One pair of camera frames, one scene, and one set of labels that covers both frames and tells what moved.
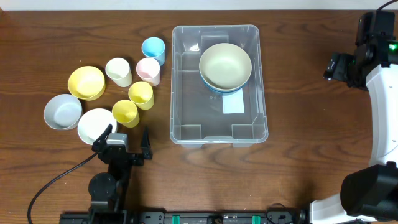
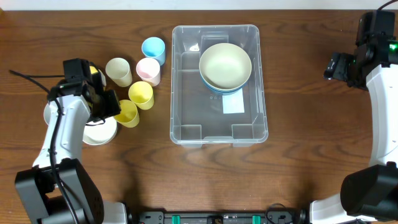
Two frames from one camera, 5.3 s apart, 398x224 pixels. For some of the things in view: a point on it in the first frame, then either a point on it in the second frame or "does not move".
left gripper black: x=137 y=161 → x=114 y=104
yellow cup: x=125 y=112 does not move
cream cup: x=118 y=70 does not move
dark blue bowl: x=225 y=92 does not move
